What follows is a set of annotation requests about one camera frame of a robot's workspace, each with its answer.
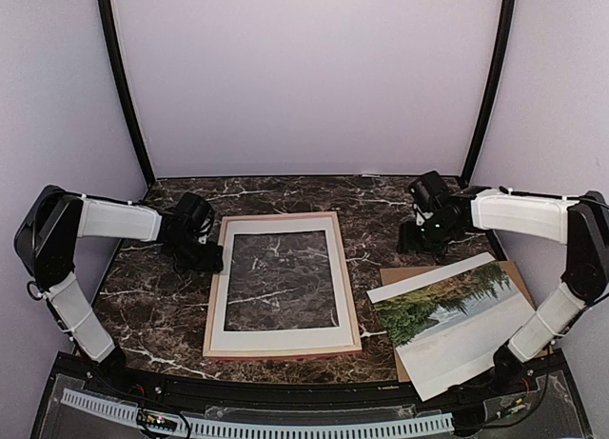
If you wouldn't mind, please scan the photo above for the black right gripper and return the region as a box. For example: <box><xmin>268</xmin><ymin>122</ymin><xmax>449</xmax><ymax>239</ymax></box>
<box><xmin>398</xmin><ymin>213</ymin><xmax>460</xmax><ymax>258</ymax></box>

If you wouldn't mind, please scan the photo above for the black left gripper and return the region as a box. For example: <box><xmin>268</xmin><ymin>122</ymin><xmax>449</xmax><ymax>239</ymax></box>
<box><xmin>166</xmin><ymin>232</ymin><xmax>222</xmax><ymax>272</ymax></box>

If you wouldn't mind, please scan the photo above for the brown cardboard backing board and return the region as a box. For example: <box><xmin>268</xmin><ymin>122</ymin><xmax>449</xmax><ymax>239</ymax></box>
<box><xmin>380</xmin><ymin>261</ymin><xmax>537</xmax><ymax>383</ymax></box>

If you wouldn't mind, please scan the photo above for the clear acrylic sheet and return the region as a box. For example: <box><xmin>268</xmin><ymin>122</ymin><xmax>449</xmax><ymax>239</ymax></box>
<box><xmin>224</xmin><ymin>230</ymin><xmax>339</xmax><ymax>332</ymax></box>

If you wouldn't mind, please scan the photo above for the landscape photo print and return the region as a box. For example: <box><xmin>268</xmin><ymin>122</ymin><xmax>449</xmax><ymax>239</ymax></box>
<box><xmin>368</xmin><ymin>252</ymin><xmax>534</xmax><ymax>401</ymax></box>

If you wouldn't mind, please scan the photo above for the light wooden picture frame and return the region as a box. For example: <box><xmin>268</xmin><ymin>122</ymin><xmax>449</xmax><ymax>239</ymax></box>
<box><xmin>202</xmin><ymin>210</ymin><xmax>363</xmax><ymax>362</ymax></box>

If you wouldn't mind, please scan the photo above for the white mat board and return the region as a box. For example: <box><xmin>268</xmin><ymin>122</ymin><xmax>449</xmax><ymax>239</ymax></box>
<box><xmin>209</xmin><ymin>218</ymin><xmax>354</xmax><ymax>352</ymax></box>

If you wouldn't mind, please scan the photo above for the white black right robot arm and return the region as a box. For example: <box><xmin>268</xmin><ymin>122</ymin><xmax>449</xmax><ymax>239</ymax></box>
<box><xmin>397</xmin><ymin>170</ymin><xmax>608</xmax><ymax>395</ymax></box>

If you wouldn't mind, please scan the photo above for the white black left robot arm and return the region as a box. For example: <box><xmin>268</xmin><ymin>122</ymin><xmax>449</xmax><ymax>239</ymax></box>
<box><xmin>13</xmin><ymin>186</ymin><xmax>224</xmax><ymax>397</ymax></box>

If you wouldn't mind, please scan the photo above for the small circuit board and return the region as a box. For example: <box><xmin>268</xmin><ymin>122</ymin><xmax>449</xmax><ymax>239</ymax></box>
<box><xmin>136</xmin><ymin>409</ymin><xmax>178</xmax><ymax>432</ymax></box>

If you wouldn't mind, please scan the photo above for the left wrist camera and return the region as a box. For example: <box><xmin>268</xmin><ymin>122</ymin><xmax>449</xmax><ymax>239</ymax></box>
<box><xmin>193</xmin><ymin>205</ymin><xmax>215</xmax><ymax>245</ymax></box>

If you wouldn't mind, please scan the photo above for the grey slotted cable duct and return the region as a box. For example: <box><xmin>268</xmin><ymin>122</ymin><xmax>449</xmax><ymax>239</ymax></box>
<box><xmin>60</xmin><ymin>389</ymin><xmax>454</xmax><ymax>438</ymax></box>

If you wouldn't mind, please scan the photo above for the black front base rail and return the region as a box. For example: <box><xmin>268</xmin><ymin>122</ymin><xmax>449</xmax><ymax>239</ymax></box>
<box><xmin>31</xmin><ymin>352</ymin><xmax>593</xmax><ymax>438</ymax></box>

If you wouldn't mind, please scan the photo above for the black right corner post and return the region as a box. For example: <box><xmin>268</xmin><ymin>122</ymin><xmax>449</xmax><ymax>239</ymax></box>
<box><xmin>459</xmin><ymin>0</ymin><xmax>516</xmax><ymax>188</ymax></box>

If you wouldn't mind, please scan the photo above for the black corner post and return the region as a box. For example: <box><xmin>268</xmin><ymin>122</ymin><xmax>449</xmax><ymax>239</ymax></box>
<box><xmin>459</xmin><ymin>0</ymin><xmax>516</xmax><ymax>188</ymax></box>
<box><xmin>97</xmin><ymin>0</ymin><xmax>156</xmax><ymax>187</ymax></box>

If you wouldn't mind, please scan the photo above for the black left corner post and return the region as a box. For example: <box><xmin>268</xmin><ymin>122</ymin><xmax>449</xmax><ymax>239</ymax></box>
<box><xmin>97</xmin><ymin>0</ymin><xmax>156</xmax><ymax>187</ymax></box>

